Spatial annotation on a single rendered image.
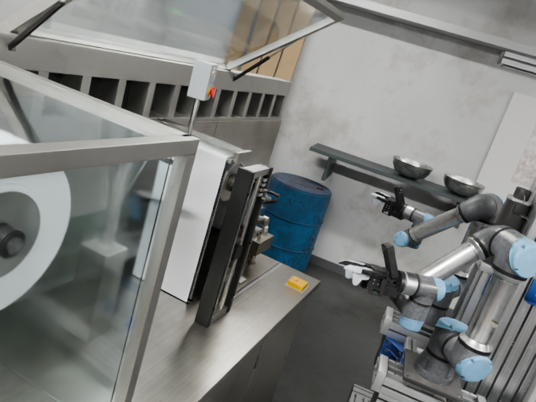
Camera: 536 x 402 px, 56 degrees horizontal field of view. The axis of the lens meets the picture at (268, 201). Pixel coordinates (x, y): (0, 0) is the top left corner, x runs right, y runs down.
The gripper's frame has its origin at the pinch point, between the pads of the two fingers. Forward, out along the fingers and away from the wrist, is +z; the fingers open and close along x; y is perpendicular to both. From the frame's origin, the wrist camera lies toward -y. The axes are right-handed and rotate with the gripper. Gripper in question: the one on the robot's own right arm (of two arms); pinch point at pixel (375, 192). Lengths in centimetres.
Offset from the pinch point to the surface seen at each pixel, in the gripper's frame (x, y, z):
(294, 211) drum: 76, 73, 104
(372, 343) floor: 69, 134, 3
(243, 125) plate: -65, -27, 43
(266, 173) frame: -120, -35, -23
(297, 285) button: -83, 20, -21
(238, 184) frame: -133, -34, -24
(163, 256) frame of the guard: -182, -38, -54
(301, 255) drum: 86, 112, 94
